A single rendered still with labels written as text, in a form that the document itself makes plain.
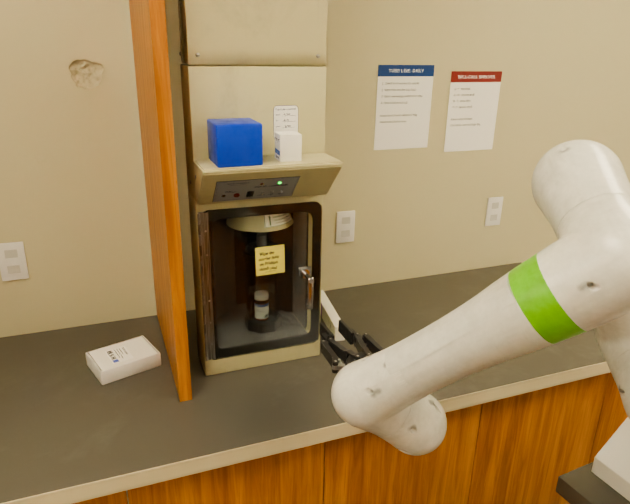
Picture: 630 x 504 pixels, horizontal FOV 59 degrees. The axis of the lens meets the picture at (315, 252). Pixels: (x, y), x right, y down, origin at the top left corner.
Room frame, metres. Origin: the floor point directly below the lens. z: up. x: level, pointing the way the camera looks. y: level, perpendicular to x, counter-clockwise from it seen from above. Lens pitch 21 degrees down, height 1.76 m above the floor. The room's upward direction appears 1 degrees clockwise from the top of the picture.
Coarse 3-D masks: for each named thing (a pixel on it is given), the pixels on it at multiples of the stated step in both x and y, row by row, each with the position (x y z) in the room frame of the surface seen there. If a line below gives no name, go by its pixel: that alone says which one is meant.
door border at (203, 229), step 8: (200, 216) 1.25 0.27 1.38; (200, 224) 1.25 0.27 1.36; (208, 224) 1.26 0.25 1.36; (200, 232) 1.24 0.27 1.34; (208, 232) 1.25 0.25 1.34; (208, 240) 1.25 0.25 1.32; (200, 248) 1.24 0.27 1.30; (208, 248) 1.25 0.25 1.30; (208, 256) 1.25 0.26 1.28; (208, 264) 1.25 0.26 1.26; (208, 272) 1.25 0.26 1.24; (208, 280) 1.25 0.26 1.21; (208, 288) 1.25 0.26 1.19; (208, 296) 1.25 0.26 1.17; (208, 304) 1.25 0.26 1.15; (208, 312) 1.25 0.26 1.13; (208, 320) 1.25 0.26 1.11; (208, 328) 1.25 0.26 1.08; (208, 336) 1.25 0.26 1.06; (208, 344) 1.25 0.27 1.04; (208, 352) 1.25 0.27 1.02
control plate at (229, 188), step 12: (240, 180) 1.20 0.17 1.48; (252, 180) 1.21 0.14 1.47; (264, 180) 1.23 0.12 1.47; (276, 180) 1.24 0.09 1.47; (288, 180) 1.25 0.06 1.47; (216, 192) 1.21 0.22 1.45; (228, 192) 1.23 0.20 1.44; (240, 192) 1.24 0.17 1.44; (264, 192) 1.26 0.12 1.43; (276, 192) 1.28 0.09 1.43; (288, 192) 1.29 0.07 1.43
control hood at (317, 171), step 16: (208, 160) 1.25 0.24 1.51; (272, 160) 1.26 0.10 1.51; (304, 160) 1.27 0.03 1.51; (320, 160) 1.27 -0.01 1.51; (336, 160) 1.28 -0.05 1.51; (208, 176) 1.16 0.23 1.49; (224, 176) 1.18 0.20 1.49; (240, 176) 1.19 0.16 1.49; (256, 176) 1.21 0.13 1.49; (272, 176) 1.22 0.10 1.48; (288, 176) 1.24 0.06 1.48; (304, 176) 1.26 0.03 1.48; (320, 176) 1.28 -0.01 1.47; (336, 176) 1.30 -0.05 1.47; (208, 192) 1.21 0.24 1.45; (304, 192) 1.31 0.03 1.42; (320, 192) 1.33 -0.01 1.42
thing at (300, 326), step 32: (224, 224) 1.27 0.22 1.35; (256, 224) 1.30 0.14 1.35; (288, 224) 1.33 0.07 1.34; (320, 224) 1.36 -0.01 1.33; (224, 256) 1.27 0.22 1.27; (288, 256) 1.33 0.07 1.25; (320, 256) 1.36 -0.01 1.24; (224, 288) 1.27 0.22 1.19; (256, 288) 1.30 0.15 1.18; (288, 288) 1.33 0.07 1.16; (224, 320) 1.27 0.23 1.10; (256, 320) 1.30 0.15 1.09; (288, 320) 1.33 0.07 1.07; (224, 352) 1.26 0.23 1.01; (256, 352) 1.30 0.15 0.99
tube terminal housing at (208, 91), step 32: (192, 96) 1.26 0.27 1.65; (224, 96) 1.29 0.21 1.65; (256, 96) 1.31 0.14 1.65; (288, 96) 1.34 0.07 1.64; (320, 96) 1.37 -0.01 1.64; (192, 128) 1.26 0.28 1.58; (320, 128) 1.37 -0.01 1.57; (192, 160) 1.27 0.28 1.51; (192, 192) 1.29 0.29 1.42; (192, 224) 1.32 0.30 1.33; (192, 256) 1.35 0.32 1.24; (320, 288) 1.37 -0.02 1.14; (288, 352) 1.34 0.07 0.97
